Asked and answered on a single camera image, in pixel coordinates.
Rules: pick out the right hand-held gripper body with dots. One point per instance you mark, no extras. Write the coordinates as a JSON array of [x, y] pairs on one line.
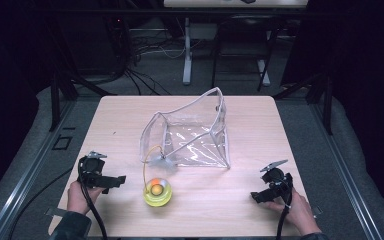
[[276, 178]]

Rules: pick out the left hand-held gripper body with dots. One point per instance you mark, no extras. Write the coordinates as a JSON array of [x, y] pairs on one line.
[[91, 166]]

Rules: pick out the person's left hand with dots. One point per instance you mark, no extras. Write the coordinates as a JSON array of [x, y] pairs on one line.
[[78, 200]]

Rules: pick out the person's right hand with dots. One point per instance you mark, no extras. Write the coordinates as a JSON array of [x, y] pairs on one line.
[[298, 213]]

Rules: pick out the yellow translucent round toy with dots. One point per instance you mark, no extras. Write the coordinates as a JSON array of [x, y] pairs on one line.
[[157, 195]]

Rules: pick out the translucent plastic tag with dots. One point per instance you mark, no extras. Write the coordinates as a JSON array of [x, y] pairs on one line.
[[163, 162]]

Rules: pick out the black metal stand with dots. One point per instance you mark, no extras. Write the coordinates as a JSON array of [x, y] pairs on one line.
[[320, 96], [61, 96]]

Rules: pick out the clear plastic bag white trim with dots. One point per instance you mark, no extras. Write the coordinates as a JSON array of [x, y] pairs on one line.
[[193, 140]]

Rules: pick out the dark equipment rack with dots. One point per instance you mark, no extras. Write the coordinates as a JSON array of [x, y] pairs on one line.
[[118, 43]]

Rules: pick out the black chair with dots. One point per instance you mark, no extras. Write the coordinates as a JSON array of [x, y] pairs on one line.
[[243, 46]]

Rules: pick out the white background table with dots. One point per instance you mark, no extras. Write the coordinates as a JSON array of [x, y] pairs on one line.
[[187, 53]]

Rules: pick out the aluminium floor rail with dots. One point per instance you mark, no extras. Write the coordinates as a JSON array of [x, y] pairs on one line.
[[346, 173], [26, 173]]

